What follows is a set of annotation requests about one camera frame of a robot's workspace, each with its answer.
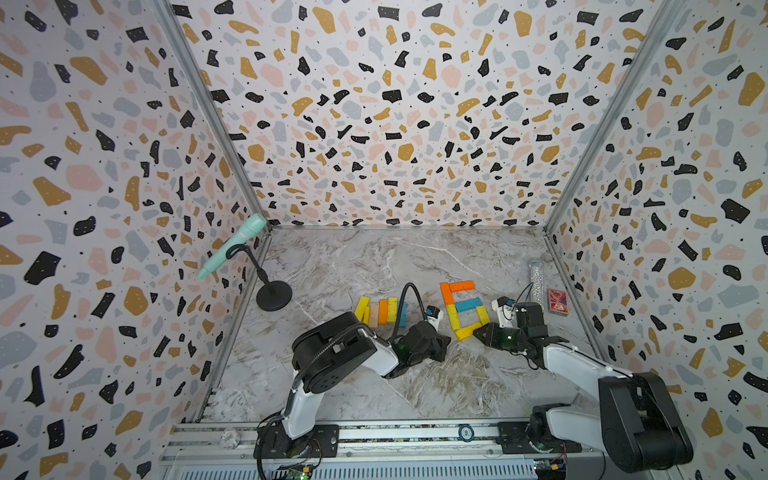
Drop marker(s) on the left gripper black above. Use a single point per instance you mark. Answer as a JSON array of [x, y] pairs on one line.
[[443, 342]]

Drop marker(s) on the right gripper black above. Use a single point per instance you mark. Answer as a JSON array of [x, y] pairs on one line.
[[490, 339]]

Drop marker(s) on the yellow block front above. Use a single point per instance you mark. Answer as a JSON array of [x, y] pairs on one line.
[[467, 332]]

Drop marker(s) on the teal block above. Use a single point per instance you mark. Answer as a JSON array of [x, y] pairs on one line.
[[402, 317], [468, 305]]

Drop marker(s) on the yellow-green block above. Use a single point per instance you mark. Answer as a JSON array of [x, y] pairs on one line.
[[453, 317]]

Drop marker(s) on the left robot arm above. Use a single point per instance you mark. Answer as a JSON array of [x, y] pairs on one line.
[[327, 354]]

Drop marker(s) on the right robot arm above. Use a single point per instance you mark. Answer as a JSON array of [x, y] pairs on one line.
[[636, 423]]

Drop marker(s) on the orange block small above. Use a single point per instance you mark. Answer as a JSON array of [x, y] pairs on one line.
[[383, 312]]

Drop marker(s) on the beige wooden block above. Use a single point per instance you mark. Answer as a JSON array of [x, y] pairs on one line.
[[373, 314]]

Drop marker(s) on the glitter tube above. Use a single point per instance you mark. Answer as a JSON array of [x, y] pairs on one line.
[[536, 275]]

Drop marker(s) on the pink card box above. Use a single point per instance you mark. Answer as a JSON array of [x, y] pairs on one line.
[[558, 303]]

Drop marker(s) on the black microphone stand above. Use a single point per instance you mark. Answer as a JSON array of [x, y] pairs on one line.
[[273, 295]]

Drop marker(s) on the mint green microphone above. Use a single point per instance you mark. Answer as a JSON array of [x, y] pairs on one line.
[[251, 227]]

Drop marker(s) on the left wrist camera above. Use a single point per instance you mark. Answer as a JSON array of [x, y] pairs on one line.
[[434, 316]]

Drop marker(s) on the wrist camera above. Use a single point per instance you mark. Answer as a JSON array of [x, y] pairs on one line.
[[434, 316], [505, 312]]

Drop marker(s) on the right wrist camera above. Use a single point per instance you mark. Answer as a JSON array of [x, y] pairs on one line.
[[505, 312]]

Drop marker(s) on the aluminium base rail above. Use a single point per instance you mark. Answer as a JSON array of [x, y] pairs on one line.
[[396, 449]]

